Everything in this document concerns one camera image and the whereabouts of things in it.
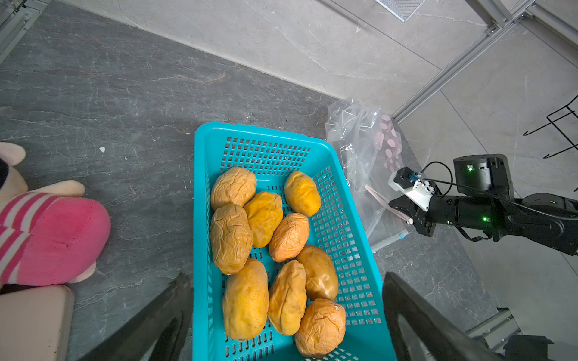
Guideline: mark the wrinkled brown potato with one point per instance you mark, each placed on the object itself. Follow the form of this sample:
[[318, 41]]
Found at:
[[236, 186]]

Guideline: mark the clear pink-print zipper bag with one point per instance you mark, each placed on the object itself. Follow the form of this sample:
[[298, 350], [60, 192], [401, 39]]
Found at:
[[369, 150]]

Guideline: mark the teal plastic basket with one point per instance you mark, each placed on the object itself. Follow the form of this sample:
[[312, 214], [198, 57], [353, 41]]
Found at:
[[336, 229]]

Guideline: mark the pink plush doll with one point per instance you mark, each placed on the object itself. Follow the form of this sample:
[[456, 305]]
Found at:
[[51, 235]]

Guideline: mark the wrinkled orange potato bottom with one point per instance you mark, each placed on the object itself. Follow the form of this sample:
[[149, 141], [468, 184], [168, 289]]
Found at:
[[322, 328]]

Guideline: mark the black wire hook rack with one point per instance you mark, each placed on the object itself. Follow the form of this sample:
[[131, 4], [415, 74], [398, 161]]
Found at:
[[566, 112]]

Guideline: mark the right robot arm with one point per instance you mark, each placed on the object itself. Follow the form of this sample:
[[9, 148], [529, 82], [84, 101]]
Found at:
[[485, 207]]

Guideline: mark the pink rectangular case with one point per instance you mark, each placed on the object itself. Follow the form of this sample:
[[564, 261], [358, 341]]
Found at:
[[36, 323]]

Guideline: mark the white mesh wall basket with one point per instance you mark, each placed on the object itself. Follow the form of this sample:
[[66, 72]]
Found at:
[[401, 9]]

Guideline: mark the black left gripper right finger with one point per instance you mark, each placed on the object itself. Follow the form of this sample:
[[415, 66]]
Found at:
[[443, 339]]

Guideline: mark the smooth brown potato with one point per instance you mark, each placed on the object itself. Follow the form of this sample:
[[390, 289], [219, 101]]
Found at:
[[321, 277]]

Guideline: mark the large yellow potato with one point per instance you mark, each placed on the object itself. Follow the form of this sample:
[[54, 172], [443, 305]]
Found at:
[[245, 302]]

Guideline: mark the wrinkled tan potato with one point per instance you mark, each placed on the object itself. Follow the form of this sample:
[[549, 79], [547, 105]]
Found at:
[[231, 238]]

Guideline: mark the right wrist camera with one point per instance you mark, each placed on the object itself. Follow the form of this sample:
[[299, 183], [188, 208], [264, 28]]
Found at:
[[409, 182]]

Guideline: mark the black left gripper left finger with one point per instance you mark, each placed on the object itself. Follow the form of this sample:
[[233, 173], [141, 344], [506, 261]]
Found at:
[[161, 326]]

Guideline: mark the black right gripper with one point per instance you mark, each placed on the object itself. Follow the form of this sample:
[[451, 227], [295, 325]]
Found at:
[[420, 219]]

